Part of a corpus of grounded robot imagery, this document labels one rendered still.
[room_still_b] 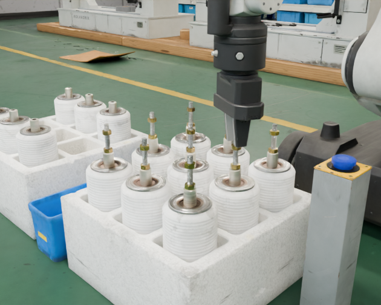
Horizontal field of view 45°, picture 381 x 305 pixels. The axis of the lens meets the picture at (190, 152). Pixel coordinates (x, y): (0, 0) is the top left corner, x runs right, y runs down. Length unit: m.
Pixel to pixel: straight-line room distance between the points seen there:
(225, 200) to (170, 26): 3.56
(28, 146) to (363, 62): 0.79
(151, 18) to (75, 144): 2.91
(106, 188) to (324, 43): 2.26
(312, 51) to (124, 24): 2.01
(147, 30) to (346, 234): 3.52
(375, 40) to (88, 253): 0.73
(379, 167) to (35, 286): 0.82
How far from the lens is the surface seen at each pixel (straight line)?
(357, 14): 2.96
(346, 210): 0.80
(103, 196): 0.93
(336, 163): 0.79
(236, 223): 0.85
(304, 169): 1.26
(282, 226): 0.90
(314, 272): 0.88
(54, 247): 1.10
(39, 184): 1.16
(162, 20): 4.25
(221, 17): 0.73
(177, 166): 0.93
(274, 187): 0.92
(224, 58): 0.76
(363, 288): 1.07
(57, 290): 1.04
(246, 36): 0.74
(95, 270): 0.98
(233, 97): 0.76
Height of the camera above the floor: 0.62
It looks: 21 degrees down
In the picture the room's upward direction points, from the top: straight up
